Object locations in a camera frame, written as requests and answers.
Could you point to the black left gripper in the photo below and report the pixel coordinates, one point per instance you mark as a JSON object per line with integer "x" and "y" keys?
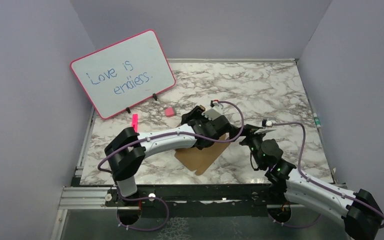
{"x": 195, "y": 114}

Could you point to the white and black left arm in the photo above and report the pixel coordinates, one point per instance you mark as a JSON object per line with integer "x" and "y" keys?
{"x": 127, "y": 151}

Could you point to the pink framed whiteboard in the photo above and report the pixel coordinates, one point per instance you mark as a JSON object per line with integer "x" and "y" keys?
{"x": 124, "y": 74}

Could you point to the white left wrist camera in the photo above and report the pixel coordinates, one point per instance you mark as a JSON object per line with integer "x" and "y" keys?
{"x": 214, "y": 112}

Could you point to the green capped marker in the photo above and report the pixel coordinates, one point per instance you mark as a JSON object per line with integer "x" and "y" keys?
{"x": 316, "y": 120}

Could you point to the pink marker pen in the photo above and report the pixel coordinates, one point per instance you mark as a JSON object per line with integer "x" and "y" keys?
{"x": 135, "y": 121}

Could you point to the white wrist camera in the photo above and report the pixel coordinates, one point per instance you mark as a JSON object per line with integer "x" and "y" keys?
{"x": 267, "y": 127}
{"x": 214, "y": 112}

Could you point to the pink and grey eraser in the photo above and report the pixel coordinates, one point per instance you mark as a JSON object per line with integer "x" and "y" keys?
{"x": 169, "y": 112}

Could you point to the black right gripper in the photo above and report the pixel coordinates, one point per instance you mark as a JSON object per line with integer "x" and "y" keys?
{"x": 250, "y": 131}

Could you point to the brown cardboard box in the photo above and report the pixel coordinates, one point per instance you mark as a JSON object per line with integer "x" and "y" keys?
{"x": 198, "y": 161}

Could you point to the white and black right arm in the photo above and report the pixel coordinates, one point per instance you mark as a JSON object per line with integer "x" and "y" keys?
{"x": 358, "y": 212}

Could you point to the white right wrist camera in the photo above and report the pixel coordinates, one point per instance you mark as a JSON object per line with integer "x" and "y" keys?
{"x": 267, "y": 127}

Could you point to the aluminium frame rail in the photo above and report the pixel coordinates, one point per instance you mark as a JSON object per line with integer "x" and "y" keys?
{"x": 105, "y": 197}

